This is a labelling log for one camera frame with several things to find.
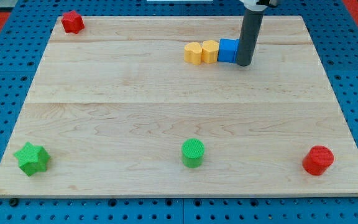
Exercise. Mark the blue triangle block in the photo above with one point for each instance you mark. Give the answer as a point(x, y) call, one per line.
point(228, 50)

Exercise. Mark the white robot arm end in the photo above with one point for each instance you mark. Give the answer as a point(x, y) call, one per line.
point(260, 5)

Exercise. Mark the green cylinder block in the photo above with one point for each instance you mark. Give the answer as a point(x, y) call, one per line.
point(192, 153)

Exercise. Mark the wooden board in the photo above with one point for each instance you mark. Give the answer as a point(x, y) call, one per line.
point(113, 104)

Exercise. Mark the yellow heart block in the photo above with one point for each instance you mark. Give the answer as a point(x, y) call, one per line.
point(193, 53)

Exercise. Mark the yellow hexagon block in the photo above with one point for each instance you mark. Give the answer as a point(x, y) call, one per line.
point(210, 50)

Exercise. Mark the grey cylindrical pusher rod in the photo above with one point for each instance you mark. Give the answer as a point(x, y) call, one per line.
point(248, 37)

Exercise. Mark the red star block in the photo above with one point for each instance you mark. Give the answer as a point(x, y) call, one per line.
point(72, 22)

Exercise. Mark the red cylinder block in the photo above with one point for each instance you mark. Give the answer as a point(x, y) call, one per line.
point(318, 160)

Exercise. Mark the green star block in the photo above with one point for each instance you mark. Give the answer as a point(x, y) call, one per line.
point(32, 159)

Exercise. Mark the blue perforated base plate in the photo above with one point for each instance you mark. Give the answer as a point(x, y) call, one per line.
point(25, 27)

